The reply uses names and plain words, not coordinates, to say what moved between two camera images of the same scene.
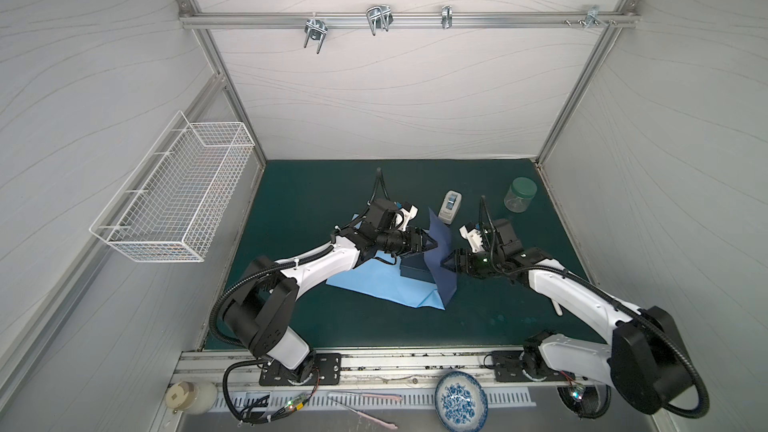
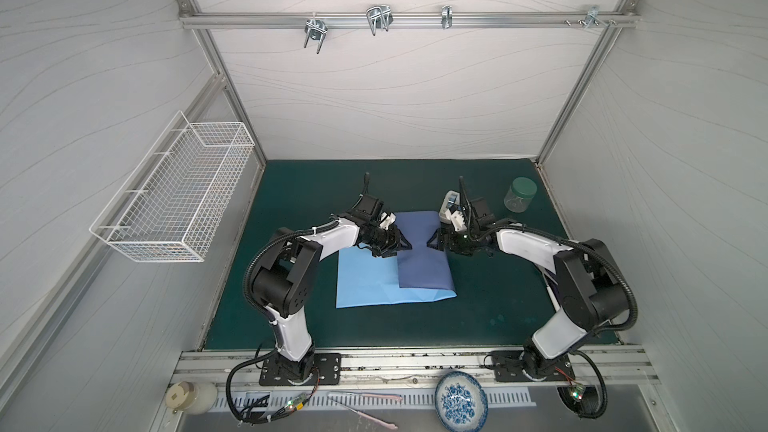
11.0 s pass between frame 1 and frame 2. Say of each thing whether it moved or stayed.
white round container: stayed
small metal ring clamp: stayed
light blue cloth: moved
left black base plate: stayed
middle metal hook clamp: stayed
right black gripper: moved
